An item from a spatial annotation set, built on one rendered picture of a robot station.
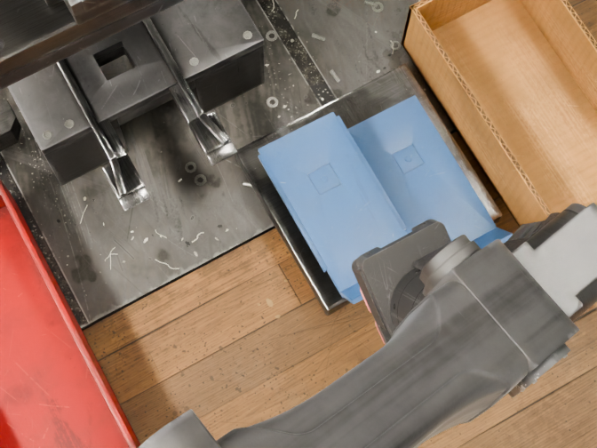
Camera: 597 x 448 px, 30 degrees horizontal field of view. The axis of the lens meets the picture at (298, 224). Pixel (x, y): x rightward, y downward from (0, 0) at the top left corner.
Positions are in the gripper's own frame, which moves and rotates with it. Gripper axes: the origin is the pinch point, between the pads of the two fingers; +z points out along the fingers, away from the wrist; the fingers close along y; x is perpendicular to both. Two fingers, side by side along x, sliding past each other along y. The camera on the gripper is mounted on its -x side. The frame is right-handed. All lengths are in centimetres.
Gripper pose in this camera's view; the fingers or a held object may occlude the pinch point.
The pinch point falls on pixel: (384, 279)
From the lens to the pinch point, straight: 85.8
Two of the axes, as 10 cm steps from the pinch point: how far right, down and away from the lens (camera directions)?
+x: -8.7, 4.5, -1.8
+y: -4.0, -8.8, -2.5
